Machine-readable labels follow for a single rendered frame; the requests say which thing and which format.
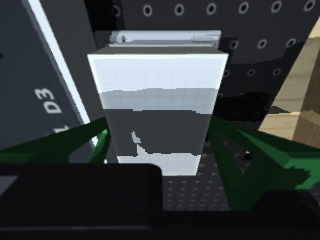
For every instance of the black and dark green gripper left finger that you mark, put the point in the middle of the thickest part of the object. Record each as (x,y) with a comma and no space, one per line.
(56,148)

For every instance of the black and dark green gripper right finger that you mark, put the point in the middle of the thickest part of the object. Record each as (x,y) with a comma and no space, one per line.
(277,163)

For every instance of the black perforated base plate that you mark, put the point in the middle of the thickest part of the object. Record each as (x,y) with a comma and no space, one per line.
(262,38)

